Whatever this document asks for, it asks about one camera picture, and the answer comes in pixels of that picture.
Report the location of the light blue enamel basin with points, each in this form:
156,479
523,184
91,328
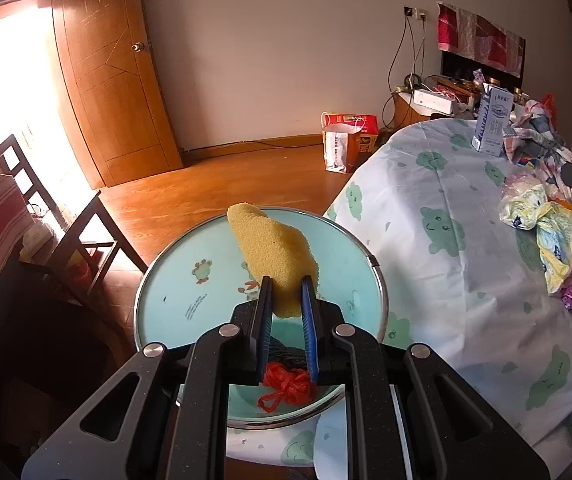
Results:
181,280

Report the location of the red patchwork cloth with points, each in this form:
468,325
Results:
480,40

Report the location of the long white box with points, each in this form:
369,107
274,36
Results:
433,101

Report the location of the tall blue white carton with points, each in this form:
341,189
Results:
490,120

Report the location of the cloud print tablecloth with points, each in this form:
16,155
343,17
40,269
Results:
455,285

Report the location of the brass door knob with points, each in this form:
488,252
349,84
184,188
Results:
138,47

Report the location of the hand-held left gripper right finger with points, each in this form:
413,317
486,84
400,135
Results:
309,320

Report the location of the white paper shopping bag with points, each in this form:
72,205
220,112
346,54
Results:
338,150

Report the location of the wooden door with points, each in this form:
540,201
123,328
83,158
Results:
111,85

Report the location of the gold lidded jar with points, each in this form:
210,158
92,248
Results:
517,93

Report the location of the wall socket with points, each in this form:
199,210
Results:
415,13

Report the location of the orange plastic bag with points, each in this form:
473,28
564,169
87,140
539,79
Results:
547,102

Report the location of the wooden cabinet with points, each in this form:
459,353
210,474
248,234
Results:
408,112

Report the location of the floral crumpled plastic bag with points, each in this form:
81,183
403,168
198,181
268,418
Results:
535,130

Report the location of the dark wooden chair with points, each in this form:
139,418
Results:
81,220

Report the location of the small purple ornament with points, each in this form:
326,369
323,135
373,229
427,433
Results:
479,76

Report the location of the pale cloth bundle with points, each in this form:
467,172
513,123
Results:
36,237

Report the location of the white yellow crumpled bag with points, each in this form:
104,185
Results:
555,235

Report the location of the yellow sponge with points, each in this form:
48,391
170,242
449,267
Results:
276,250

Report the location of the grey crumpled wrapper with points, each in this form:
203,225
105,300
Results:
286,347

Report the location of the black television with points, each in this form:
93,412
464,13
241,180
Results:
458,67

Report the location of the red orange carton box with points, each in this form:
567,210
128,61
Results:
368,132

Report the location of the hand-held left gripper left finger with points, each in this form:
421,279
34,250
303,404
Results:
265,310

